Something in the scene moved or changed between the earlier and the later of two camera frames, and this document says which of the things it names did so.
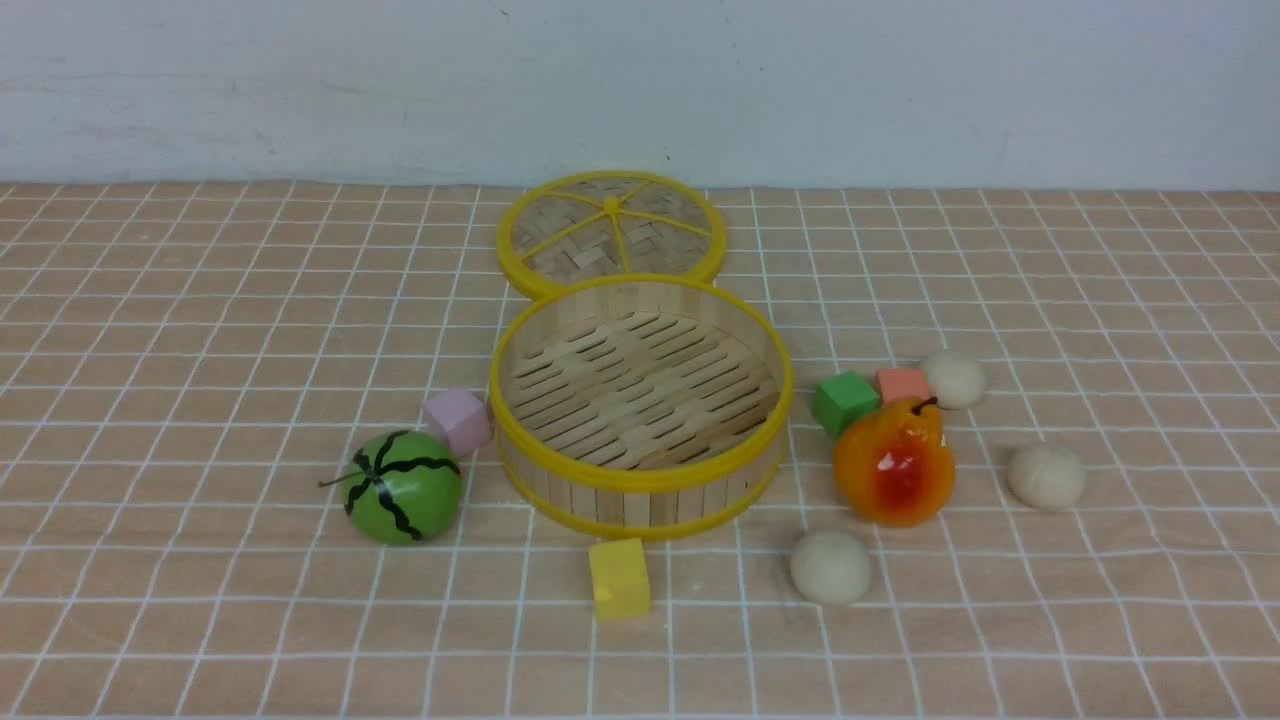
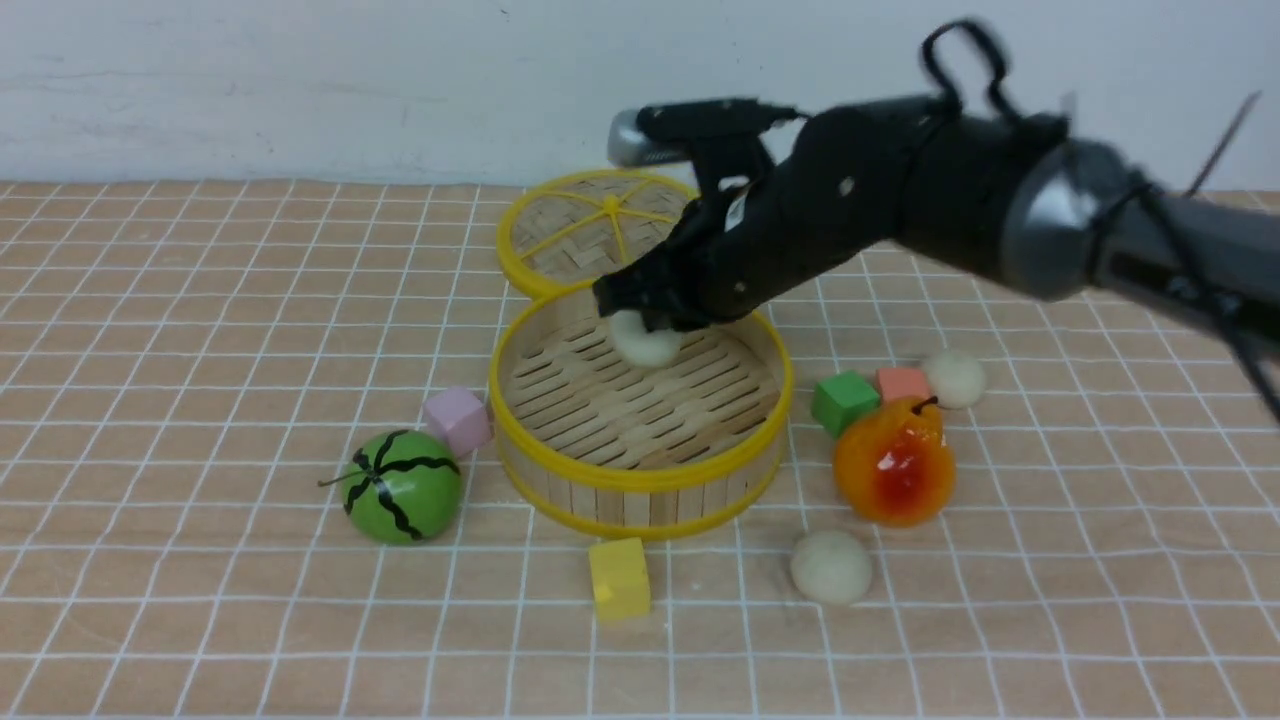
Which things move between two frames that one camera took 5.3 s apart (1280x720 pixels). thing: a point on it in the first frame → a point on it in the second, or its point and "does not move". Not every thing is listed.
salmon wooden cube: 902,383 does not move
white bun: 1047,478 → 641,346
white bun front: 831,568 does not move
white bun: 956,379 does not move
